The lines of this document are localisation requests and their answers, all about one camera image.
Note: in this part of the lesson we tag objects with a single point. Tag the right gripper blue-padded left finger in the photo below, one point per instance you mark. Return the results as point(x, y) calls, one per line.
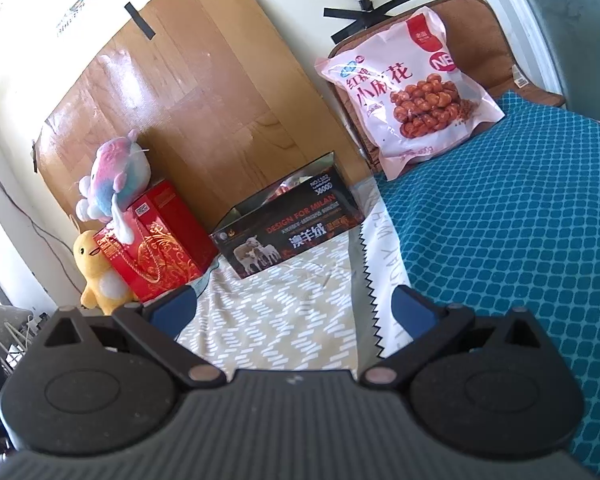
point(152, 331)

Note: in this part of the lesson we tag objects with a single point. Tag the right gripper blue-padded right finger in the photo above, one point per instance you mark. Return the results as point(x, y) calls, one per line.
point(433, 330)

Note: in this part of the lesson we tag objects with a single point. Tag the yellow duck plush toy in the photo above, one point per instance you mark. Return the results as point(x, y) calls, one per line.
point(104, 287)

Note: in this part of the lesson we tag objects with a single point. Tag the red gift bag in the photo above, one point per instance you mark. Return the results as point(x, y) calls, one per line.
point(170, 247)

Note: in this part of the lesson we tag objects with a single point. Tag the beige patterned bed sheet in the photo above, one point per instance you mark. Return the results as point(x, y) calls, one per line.
point(327, 308)

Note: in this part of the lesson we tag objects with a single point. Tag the teal patterned bed cover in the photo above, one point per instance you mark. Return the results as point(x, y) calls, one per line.
point(511, 218)

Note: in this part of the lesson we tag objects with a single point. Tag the pastel unicorn plush toy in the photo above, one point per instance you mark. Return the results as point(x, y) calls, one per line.
point(119, 175)

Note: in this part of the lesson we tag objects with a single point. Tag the black open cardboard box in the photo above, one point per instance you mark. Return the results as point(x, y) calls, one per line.
point(294, 214)

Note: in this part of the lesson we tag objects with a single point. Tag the pink fried dough snack bag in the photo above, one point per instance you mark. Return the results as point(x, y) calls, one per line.
point(412, 101)

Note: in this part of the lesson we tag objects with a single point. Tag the wooden board against wall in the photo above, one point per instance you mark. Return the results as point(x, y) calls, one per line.
point(222, 107)

